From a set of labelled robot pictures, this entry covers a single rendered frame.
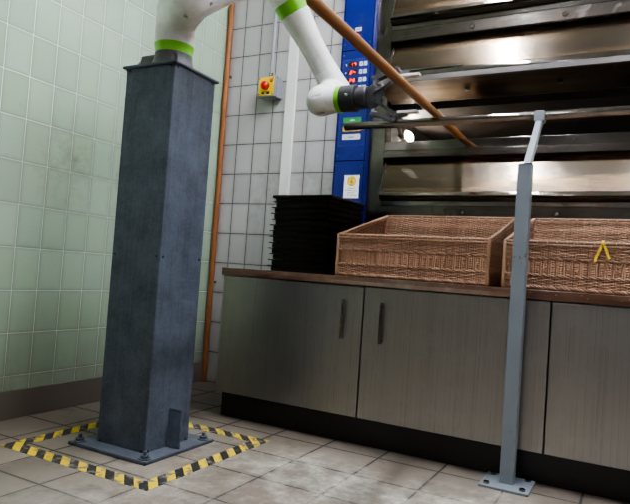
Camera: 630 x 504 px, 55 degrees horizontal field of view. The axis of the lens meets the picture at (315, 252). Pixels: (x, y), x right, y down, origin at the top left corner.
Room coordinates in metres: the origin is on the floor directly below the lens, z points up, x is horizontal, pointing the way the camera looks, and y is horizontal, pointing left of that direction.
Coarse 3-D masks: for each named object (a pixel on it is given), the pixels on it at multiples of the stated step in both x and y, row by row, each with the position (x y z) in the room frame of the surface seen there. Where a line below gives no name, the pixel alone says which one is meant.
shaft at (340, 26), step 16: (320, 0) 1.31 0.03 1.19; (320, 16) 1.36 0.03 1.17; (336, 16) 1.39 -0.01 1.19; (352, 32) 1.47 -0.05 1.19; (368, 48) 1.56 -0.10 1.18; (384, 64) 1.67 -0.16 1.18; (400, 80) 1.79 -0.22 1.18; (416, 96) 1.94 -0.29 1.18; (432, 112) 2.11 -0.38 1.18; (448, 128) 2.31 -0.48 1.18
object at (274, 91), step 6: (264, 78) 2.86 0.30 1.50; (276, 78) 2.84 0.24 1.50; (258, 84) 2.88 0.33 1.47; (270, 84) 2.84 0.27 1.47; (276, 84) 2.84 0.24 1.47; (282, 84) 2.89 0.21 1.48; (258, 90) 2.87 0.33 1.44; (264, 90) 2.85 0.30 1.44; (270, 90) 2.84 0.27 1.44; (276, 90) 2.84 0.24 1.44; (258, 96) 2.87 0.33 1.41; (264, 96) 2.86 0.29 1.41; (270, 96) 2.85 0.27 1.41; (276, 96) 2.85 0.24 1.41
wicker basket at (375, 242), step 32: (384, 224) 2.55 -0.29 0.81; (416, 224) 2.50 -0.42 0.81; (448, 224) 2.44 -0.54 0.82; (480, 224) 2.38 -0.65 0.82; (512, 224) 2.22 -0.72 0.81; (352, 256) 2.28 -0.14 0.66; (384, 256) 2.09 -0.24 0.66; (416, 256) 2.46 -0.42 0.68; (448, 256) 1.98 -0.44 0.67; (480, 256) 1.92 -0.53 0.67
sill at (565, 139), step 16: (400, 144) 2.59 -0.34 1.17; (416, 144) 2.56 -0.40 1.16; (432, 144) 2.53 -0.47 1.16; (448, 144) 2.49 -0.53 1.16; (464, 144) 2.46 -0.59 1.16; (480, 144) 2.43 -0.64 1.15; (496, 144) 2.40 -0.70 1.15; (512, 144) 2.37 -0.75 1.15; (528, 144) 2.34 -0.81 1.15; (544, 144) 2.31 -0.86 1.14; (560, 144) 2.29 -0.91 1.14
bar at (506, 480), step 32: (352, 128) 2.30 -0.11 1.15; (384, 128) 2.25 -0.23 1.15; (512, 256) 1.78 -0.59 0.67; (512, 288) 1.78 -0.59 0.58; (512, 320) 1.77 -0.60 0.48; (512, 352) 1.77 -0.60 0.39; (512, 384) 1.77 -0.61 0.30; (512, 416) 1.77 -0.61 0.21; (512, 448) 1.76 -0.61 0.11; (512, 480) 1.76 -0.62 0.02
